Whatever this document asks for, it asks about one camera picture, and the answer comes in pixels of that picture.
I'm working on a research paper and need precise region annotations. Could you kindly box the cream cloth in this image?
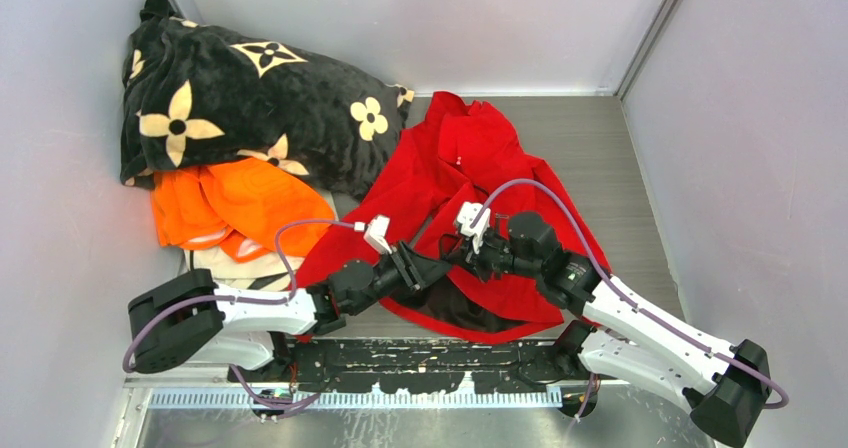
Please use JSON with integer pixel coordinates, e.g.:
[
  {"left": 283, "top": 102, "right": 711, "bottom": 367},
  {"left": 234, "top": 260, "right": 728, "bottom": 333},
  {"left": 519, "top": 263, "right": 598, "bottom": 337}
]
[{"left": 184, "top": 247, "right": 304, "bottom": 292}]

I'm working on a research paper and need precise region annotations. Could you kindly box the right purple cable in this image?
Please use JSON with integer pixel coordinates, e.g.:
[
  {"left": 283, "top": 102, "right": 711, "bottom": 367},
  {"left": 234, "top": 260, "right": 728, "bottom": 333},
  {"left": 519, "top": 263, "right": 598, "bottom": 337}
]
[{"left": 468, "top": 178, "right": 791, "bottom": 411}]

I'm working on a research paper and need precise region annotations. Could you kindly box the black floral plush blanket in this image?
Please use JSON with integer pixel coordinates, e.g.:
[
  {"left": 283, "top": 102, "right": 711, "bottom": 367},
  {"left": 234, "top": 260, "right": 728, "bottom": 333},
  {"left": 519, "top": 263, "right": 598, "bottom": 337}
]
[{"left": 119, "top": 0, "right": 415, "bottom": 199}]

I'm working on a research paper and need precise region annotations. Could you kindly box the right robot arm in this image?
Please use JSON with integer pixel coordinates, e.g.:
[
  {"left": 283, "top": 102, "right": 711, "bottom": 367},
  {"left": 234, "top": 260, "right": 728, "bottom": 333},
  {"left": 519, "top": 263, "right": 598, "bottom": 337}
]
[{"left": 448, "top": 202, "right": 773, "bottom": 447}]

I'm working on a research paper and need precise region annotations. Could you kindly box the red zip jacket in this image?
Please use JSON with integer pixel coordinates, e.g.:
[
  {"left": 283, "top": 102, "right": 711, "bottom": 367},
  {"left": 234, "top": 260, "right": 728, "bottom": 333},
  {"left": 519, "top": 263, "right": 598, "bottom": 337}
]
[{"left": 296, "top": 92, "right": 607, "bottom": 344}]

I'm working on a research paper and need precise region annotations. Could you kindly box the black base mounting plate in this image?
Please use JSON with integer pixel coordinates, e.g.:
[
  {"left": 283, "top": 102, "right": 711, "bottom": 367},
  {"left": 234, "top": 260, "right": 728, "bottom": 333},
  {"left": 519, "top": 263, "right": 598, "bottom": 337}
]
[{"left": 240, "top": 338, "right": 588, "bottom": 395}]

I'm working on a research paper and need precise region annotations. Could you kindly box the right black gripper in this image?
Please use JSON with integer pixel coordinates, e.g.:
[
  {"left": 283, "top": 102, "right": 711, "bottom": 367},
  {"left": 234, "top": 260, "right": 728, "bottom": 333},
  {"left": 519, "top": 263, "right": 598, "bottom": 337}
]
[{"left": 447, "top": 224, "right": 541, "bottom": 283}]

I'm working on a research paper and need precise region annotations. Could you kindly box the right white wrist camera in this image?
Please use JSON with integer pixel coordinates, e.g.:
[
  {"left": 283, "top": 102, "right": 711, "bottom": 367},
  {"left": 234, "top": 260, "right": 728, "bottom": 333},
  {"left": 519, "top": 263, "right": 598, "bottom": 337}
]
[{"left": 454, "top": 201, "right": 491, "bottom": 237}]

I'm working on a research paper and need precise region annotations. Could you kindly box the orange garment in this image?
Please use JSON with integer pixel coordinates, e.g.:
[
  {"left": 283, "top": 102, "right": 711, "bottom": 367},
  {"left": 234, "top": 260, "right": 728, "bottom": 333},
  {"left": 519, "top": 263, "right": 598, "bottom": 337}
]
[{"left": 151, "top": 158, "right": 335, "bottom": 263}]

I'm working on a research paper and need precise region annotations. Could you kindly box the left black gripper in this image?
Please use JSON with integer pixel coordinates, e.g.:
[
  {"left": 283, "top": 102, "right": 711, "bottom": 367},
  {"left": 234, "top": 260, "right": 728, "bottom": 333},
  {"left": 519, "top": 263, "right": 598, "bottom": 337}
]
[{"left": 348, "top": 239, "right": 452, "bottom": 316}]

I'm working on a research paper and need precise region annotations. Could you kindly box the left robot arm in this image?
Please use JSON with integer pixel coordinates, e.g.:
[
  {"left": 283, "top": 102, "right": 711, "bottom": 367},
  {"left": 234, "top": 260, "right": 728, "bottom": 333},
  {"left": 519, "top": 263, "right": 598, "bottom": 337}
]
[{"left": 122, "top": 242, "right": 452, "bottom": 381}]

